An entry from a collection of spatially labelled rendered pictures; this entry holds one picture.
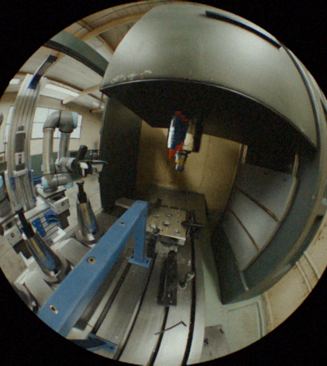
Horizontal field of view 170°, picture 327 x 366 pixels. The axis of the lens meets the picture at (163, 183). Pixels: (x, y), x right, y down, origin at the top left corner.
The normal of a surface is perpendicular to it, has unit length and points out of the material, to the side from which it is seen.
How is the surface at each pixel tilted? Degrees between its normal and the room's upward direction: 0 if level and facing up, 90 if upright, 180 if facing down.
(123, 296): 0
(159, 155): 90
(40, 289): 0
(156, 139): 90
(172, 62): 90
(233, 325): 0
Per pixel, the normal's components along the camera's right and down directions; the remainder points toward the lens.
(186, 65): -0.17, 0.26
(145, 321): 0.14, -0.95
